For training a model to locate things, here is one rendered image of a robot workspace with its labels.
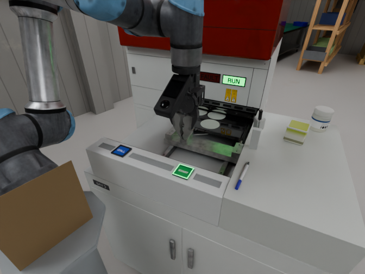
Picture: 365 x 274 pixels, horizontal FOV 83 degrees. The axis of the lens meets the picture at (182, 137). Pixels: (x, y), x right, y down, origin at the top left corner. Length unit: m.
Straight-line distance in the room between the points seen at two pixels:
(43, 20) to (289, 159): 0.90
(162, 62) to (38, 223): 0.94
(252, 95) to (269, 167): 0.46
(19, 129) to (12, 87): 2.39
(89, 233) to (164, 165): 0.32
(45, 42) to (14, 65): 2.31
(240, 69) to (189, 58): 0.62
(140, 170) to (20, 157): 0.33
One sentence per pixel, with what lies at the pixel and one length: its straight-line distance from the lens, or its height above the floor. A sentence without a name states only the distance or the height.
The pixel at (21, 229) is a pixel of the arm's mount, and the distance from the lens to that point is 0.71.
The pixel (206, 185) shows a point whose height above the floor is 0.96.
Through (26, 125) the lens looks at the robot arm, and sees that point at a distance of 0.75.
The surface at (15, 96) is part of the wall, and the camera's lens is 3.14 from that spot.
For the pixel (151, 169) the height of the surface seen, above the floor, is 0.96.
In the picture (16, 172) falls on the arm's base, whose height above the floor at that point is 1.08.
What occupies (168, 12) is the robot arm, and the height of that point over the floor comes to 1.42.
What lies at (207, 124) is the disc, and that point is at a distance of 1.09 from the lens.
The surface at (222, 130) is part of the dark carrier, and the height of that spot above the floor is 0.90.
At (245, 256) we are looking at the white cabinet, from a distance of 0.82.
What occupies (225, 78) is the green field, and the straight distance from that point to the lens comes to 1.12.
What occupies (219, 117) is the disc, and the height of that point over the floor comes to 0.90.
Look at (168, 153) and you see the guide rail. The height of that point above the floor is 0.85.
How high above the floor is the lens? 1.44
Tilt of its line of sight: 34 degrees down
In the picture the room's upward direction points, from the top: straight up
